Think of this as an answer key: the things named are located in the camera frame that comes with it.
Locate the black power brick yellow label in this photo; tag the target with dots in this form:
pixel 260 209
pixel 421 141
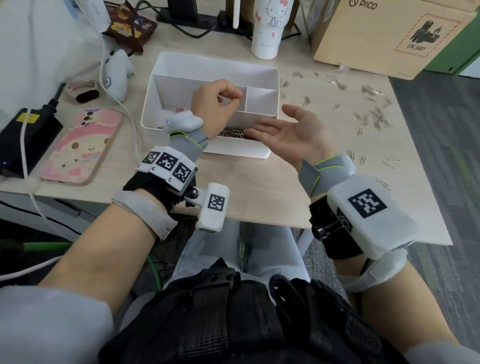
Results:
pixel 26 142

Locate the grey metal bar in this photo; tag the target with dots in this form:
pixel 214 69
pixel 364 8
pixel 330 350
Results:
pixel 304 18

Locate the white plastic pouch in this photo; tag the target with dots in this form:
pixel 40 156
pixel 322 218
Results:
pixel 95 13

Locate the cardboard box with round logo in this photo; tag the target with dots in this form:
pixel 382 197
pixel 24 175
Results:
pixel 363 41

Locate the white cat-print tumbler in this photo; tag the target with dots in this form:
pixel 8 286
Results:
pixel 266 41

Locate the person's left hand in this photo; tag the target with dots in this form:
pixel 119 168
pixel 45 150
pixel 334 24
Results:
pixel 213 105

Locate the green cabinet with white side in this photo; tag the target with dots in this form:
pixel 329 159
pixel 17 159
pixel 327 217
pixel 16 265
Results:
pixel 457 52

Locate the person's left forearm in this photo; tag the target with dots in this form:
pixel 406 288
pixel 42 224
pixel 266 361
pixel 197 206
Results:
pixel 101 255

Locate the white rounded figurine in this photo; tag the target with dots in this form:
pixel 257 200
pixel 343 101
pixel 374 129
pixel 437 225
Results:
pixel 118 75

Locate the person's right forearm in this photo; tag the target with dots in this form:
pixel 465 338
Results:
pixel 401 315

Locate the dark patterned snack bag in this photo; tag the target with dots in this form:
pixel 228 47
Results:
pixel 129 28

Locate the pile of silver paper clips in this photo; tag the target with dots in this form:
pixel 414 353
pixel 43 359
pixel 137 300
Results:
pixel 377 118

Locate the person's legs in jeans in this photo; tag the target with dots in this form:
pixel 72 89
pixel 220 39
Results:
pixel 270 247

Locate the white compartment organizer tray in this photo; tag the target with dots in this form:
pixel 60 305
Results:
pixel 210 67

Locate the white hand tracker puck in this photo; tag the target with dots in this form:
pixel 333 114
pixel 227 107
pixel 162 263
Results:
pixel 183 122

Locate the grey shirt sleeve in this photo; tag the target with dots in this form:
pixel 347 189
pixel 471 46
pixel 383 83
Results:
pixel 52 326
pixel 446 356

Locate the black waist harness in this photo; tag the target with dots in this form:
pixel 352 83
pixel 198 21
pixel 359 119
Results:
pixel 240 326

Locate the pink phone case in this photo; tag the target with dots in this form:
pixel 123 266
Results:
pixel 82 150

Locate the small clear plastic piece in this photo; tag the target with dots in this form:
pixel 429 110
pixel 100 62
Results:
pixel 343 68

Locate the grey knit wristband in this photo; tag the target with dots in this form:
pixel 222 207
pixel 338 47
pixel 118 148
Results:
pixel 189 144
pixel 326 174

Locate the person's right hand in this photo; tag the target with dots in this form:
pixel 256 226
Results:
pixel 300 140

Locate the black power strip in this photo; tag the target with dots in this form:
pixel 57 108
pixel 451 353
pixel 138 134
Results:
pixel 206 22

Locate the colourful binder clips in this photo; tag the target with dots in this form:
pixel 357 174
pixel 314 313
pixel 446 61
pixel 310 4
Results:
pixel 176 110

